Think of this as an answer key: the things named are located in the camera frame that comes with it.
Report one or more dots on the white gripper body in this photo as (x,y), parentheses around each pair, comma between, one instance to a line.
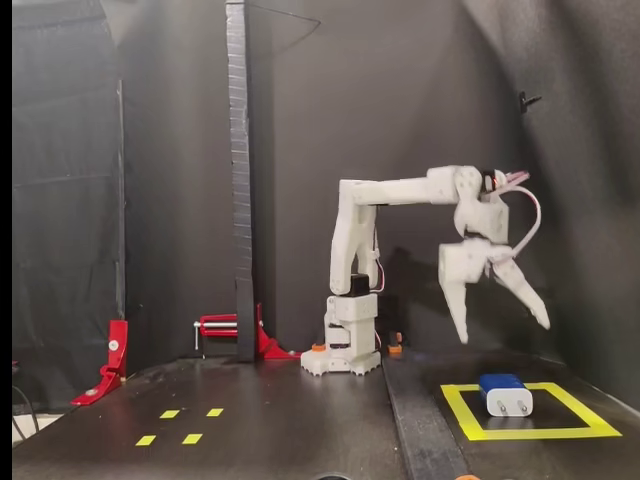
(461,262)

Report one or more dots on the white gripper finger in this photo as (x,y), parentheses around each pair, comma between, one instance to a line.
(456,300)
(520,290)

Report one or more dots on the blue white charger block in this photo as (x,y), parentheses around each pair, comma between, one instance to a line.
(507,402)

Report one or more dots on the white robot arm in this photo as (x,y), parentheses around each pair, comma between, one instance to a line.
(395,190)

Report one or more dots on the blue tape piece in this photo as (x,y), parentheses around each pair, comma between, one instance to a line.
(419,356)

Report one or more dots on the black flat strip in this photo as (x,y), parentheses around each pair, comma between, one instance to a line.
(425,435)

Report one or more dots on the yellow tape square outline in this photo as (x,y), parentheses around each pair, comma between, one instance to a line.
(530,434)

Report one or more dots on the black backdrop cloth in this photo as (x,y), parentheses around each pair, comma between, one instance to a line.
(425,100)

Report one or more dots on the red screw clamp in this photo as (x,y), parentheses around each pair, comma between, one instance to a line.
(272,347)

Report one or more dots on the small yellow tape marker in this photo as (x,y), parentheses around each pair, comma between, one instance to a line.
(215,412)
(170,414)
(146,440)
(192,439)

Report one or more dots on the dark fabric sheet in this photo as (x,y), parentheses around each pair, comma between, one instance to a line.
(65,200)

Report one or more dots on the black foam post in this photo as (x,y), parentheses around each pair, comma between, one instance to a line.
(237,75)

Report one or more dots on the red angled bracket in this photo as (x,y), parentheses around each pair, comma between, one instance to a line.
(117,332)

